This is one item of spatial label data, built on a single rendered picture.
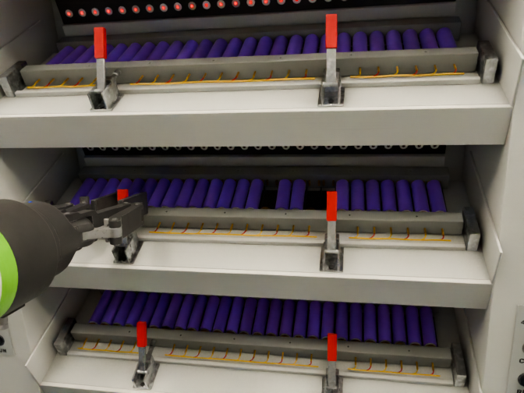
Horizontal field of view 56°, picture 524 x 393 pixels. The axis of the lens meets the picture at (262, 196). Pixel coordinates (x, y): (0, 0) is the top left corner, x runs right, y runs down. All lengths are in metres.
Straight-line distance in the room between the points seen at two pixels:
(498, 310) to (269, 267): 0.27
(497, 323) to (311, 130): 0.31
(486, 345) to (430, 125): 0.27
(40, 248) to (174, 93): 0.27
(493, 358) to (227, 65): 0.47
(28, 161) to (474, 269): 0.60
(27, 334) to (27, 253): 0.38
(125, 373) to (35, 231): 0.40
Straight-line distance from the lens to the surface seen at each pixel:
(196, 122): 0.56
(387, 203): 0.66
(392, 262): 0.61
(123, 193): 0.65
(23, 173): 0.76
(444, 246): 0.63
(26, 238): 0.43
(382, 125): 0.54
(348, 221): 0.63
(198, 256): 0.64
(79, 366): 0.82
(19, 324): 0.79
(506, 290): 0.62
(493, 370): 0.67
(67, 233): 0.48
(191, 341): 0.76
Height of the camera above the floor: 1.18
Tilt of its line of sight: 18 degrees down
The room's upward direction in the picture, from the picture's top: 3 degrees counter-clockwise
